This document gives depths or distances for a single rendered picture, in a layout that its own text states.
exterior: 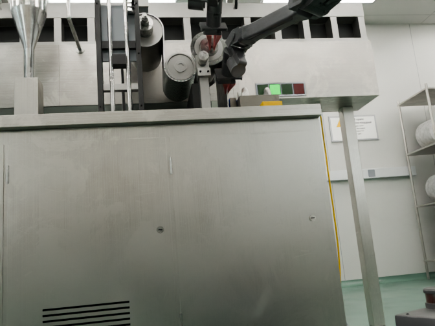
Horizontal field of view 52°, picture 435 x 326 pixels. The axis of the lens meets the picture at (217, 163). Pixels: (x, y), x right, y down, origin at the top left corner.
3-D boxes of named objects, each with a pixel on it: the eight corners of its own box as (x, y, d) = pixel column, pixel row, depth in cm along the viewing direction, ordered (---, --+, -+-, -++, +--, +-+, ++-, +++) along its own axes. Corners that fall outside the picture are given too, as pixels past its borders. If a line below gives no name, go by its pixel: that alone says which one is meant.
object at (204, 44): (213, 34, 181) (221, 50, 180) (213, 37, 183) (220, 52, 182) (197, 40, 180) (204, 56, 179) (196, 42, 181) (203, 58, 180)
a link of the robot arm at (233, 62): (251, 35, 167) (232, 29, 162) (261, 53, 160) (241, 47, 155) (235, 61, 174) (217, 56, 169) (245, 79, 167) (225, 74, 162)
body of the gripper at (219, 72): (242, 81, 175) (245, 66, 169) (216, 82, 173) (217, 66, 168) (239, 71, 179) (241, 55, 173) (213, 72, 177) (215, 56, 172)
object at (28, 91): (4, 143, 167) (5, 4, 178) (15, 152, 180) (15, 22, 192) (43, 141, 169) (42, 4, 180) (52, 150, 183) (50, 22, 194)
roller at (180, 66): (166, 80, 177) (164, 52, 179) (164, 102, 201) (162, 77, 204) (196, 79, 178) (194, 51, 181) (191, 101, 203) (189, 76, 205)
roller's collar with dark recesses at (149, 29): (136, 30, 174) (136, 15, 175) (137, 37, 180) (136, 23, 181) (153, 30, 175) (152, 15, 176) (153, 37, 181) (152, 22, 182)
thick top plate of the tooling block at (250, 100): (241, 110, 175) (239, 95, 176) (224, 136, 213) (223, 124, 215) (280, 108, 177) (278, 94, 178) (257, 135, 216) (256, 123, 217)
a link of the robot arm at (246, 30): (332, -3, 133) (303, -15, 127) (331, 16, 132) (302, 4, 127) (248, 37, 170) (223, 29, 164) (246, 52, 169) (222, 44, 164)
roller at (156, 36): (128, 46, 178) (126, 14, 181) (131, 72, 202) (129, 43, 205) (163, 46, 180) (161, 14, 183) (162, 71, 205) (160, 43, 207)
